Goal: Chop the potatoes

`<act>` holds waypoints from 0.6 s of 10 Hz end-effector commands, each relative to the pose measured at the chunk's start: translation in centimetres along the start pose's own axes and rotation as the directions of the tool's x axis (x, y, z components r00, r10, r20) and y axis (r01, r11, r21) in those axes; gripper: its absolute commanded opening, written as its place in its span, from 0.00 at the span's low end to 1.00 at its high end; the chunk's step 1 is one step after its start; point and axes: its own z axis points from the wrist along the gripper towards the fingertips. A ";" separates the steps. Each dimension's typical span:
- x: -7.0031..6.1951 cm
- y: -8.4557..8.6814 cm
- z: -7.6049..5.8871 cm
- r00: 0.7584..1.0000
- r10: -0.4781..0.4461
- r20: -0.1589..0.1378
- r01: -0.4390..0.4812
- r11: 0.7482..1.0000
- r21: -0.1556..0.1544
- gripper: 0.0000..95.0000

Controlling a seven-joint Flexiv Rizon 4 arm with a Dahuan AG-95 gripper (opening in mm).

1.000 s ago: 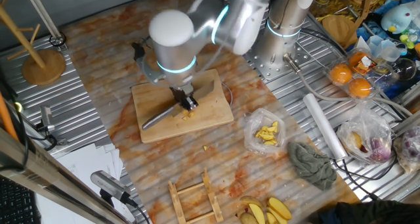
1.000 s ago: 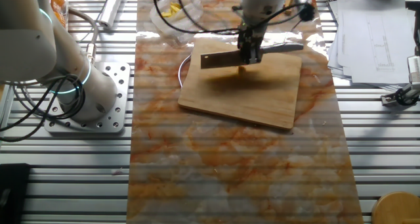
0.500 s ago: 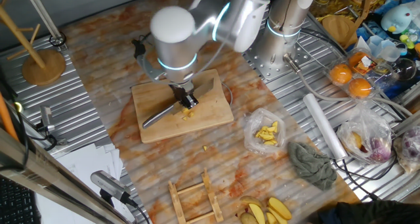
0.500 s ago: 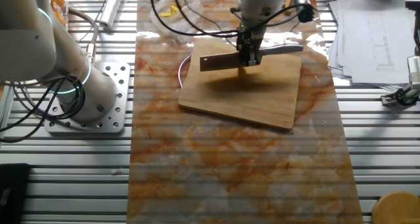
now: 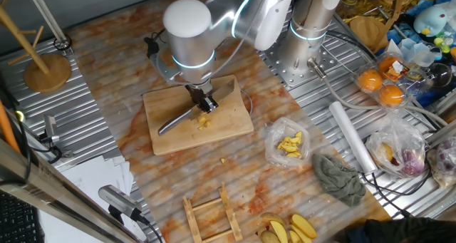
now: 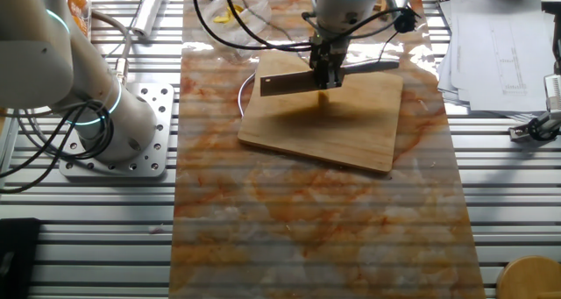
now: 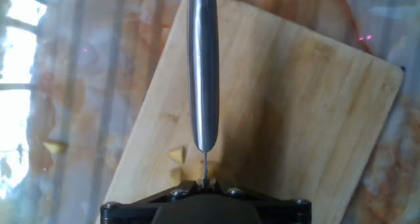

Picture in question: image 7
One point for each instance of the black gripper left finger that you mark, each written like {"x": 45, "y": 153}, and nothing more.
{"x": 138, "y": 211}

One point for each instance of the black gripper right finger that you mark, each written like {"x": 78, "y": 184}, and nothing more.
{"x": 282, "y": 211}

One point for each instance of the steel kitchen cleaver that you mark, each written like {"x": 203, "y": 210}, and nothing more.
{"x": 203, "y": 69}

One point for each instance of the small cut potato piece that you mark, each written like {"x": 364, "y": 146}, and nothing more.
{"x": 55, "y": 147}
{"x": 178, "y": 155}
{"x": 176, "y": 176}

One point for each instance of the wooden cutting board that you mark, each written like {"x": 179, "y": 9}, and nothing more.
{"x": 295, "y": 119}

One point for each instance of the orange marble pattern mat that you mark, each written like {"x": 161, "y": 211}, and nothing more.
{"x": 98, "y": 69}

